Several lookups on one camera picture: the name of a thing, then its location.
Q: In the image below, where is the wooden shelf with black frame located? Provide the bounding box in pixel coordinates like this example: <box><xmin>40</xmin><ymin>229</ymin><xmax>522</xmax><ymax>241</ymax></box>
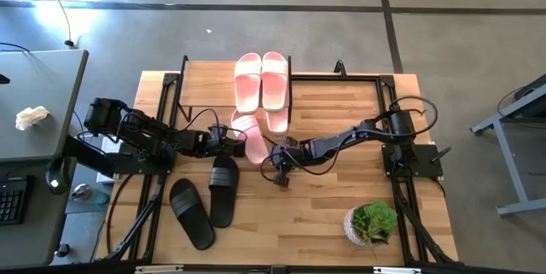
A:
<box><xmin>177</xmin><ymin>54</ymin><xmax>293</xmax><ymax>124</ymax></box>

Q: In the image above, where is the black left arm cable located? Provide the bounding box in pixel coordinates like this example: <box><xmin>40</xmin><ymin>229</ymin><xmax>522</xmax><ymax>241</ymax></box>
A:
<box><xmin>74</xmin><ymin>107</ymin><xmax>248</xmax><ymax>147</ymax></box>

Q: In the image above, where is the pink rubber slide sandal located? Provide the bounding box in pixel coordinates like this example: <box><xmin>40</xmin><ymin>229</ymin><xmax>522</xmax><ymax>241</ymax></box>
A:
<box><xmin>233</xmin><ymin>51</ymin><xmax>263</xmax><ymax>116</ymax></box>
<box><xmin>229</xmin><ymin>109</ymin><xmax>270</xmax><ymax>166</ymax></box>
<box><xmin>260</xmin><ymin>50</ymin><xmax>290</xmax><ymax>113</ymax></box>
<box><xmin>264</xmin><ymin>107</ymin><xmax>290</xmax><ymax>136</ymax></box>

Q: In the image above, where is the thick black hanging cable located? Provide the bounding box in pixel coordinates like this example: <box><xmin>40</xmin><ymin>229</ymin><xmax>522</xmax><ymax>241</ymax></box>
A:
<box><xmin>105</xmin><ymin>173</ymin><xmax>134</xmax><ymax>254</ymax></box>

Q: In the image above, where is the grey metal table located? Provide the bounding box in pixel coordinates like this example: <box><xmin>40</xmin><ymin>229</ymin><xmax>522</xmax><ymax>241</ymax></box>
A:
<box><xmin>470</xmin><ymin>73</ymin><xmax>546</xmax><ymax>218</ymax></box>

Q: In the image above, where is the silver metal bracket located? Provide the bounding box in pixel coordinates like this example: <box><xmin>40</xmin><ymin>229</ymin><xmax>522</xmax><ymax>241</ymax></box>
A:
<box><xmin>373</xmin><ymin>265</ymin><xmax>423</xmax><ymax>274</ymax></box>
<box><xmin>134</xmin><ymin>264</ymin><xmax>184</xmax><ymax>274</ymax></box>

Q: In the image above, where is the black rubber slide sandal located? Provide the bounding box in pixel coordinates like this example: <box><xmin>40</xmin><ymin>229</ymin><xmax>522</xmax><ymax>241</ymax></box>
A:
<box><xmin>207</xmin><ymin>154</ymin><xmax>241</xmax><ymax>229</ymax></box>
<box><xmin>168</xmin><ymin>177</ymin><xmax>217</xmax><ymax>252</ymax></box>

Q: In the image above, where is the succulent in white woven pot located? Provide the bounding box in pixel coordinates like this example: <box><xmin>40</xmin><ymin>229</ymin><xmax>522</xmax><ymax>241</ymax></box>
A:
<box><xmin>343</xmin><ymin>199</ymin><xmax>398</xmax><ymax>248</ymax></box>

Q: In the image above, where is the dark grey desk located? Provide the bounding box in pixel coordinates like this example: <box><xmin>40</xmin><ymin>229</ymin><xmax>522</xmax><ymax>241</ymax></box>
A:
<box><xmin>0</xmin><ymin>160</ymin><xmax>73</xmax><ymax>270</ymax></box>

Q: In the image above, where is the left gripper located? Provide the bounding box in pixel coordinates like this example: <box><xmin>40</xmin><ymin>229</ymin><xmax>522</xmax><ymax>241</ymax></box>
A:
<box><xmin>198</xmin><ymin>135</ymin><xmax>247</xmax><ymax>159</ymax></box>

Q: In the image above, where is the thin floor cable with plug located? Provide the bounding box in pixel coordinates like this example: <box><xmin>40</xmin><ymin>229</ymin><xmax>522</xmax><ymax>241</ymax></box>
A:
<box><xmin>32</xmin><ymin>0</ymin><xmax>76</xmax><ymax>50</ymax></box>

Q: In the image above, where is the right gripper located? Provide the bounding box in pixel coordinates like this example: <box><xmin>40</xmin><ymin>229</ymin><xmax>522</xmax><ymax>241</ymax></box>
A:
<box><xmin>269</xmin><ymin>137</ymin><xmax>302</xmax><ymax>189</ymax></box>

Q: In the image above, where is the teal bottle with silver cap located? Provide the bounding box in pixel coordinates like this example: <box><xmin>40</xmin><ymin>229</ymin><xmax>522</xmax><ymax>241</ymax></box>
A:
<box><xmin>70</xmin><ymin>183</ymin><xmax>111</xmax><ymax>206</ymax></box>

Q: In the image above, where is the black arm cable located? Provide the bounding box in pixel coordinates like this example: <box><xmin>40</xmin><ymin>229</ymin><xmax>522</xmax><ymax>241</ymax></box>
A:
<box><xmin>259</xmin><ymin>95</ymin><xmax>439</xmax><ymax>184</ymax></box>
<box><xmin>74</xmin><ymin>107</ymin><xmax>248</xmax><ymax>147</ymax></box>

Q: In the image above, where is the black desk cable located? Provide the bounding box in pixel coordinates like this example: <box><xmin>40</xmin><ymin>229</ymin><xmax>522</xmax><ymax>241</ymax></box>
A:
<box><xmin>0</xmin><ymin>42</ymin><xmax>32</xmax><ymax>55</ymax></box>

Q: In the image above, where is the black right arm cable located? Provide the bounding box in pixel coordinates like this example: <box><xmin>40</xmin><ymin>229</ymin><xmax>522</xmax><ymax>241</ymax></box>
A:
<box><xmin>259</xmin><ymin>95</ymin><xmax>439</xmax><ymax>184</ymax></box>

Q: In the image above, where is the black keyboard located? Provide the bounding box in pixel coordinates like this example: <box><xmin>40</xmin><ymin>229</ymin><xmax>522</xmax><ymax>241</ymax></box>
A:
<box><xmin>0</xmin><ymin>175</ymin><xmax>30</xmax><ymax>227</ymax></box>

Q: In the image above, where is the black aluminium rig frame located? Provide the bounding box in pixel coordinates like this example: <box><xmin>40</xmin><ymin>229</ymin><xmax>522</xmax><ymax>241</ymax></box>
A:
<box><xmin>102</xmin><ymin>58</ymin><xmax>461</xmax><ymax>267</ymax></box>

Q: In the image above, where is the light grey desk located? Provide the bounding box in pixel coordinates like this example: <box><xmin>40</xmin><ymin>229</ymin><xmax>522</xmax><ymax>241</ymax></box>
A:
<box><xmin>0</xmin><ymin>49</ymin><xmax>90</xmax><ymax>163</ymax></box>

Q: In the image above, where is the black device with cable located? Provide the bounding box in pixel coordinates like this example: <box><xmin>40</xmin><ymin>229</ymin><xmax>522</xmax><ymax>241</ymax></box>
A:
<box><xmin>497</xmin><ymin>75</ymin><xmax>546</xmax><ymax>117</ymax></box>

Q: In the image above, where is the crumpled white tissue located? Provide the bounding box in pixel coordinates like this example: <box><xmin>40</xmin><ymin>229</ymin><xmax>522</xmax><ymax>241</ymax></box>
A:
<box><xmin>15</xmin><ymin>105</ymin><xmax>50</xmax><ymax>131</ymax></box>

